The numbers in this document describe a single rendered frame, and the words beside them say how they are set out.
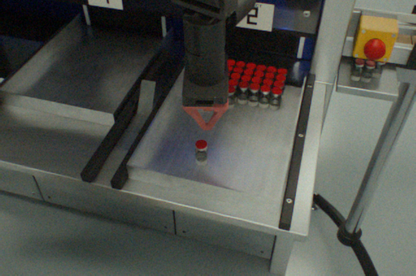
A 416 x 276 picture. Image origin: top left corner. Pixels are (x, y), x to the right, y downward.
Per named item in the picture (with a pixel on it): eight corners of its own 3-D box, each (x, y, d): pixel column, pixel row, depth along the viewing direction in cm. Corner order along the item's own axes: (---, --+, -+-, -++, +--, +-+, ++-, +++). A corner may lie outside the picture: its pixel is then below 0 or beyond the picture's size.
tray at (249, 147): (191, 69, 97) (190, 56, 94) (303, 89, 91) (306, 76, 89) (129, 178, 73) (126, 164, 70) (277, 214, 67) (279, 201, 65)
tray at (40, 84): (82, 24, 112) (78, 12, 109) (173, 39, 106) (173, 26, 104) (1, 103, 87) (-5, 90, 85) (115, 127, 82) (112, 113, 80)
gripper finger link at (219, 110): (227, 108, 71) (229, 65, 65) (227, 139, 66) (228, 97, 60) (188, 108, 72) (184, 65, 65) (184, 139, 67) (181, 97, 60)
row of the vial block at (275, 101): (198, 89, 91) (197, 72, 87) (280, 105, 87) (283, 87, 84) (195, 95, 89) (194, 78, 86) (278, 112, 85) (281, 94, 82)
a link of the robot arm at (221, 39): (173, 11, 54) (211, 23, 51) (201, -13, 58) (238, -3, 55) (177, 54, 59) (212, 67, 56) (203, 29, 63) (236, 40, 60)
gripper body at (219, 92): (227, 62, 67) (228, 23, 62) (227, 106, 60) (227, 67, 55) (187, 62, 67) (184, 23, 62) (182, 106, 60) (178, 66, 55)
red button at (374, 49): (361, 50, 85) (366, 33, 82) (382, 53, 84) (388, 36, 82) (361, 60, 82) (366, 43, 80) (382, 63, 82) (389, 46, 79)
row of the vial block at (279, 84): (201, 83, 92) (201, 66, 89) (282, 99, 88) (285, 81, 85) (198, 89, 91) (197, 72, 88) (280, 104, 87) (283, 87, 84)
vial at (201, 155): (197, 156, 76) (196, 139, 73) (208, 158, 76) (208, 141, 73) (194, 165, 75) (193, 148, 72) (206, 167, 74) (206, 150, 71)
